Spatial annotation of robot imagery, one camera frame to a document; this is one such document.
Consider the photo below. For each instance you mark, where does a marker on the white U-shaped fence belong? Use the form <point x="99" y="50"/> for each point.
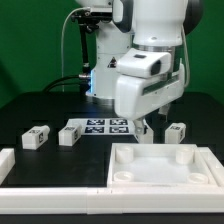
<point x="108" y="200"/>

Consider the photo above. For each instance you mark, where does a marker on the white sheet with markers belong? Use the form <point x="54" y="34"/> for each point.
<point x="103" y="126"/>

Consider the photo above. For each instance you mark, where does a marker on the white square tabletop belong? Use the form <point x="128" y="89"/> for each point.
<point x="158" y="165"/>

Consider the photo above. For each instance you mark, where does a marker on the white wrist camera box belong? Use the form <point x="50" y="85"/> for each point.
<point x="144" y="64"/>

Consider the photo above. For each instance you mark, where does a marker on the black camera on stand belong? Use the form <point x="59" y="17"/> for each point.
<point x="88" y="21"/>

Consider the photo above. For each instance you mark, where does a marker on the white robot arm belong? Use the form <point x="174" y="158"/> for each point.
<point x="146" y="25"/>

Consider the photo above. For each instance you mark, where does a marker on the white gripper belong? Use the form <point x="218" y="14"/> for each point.
<point x="137" y="97"/>

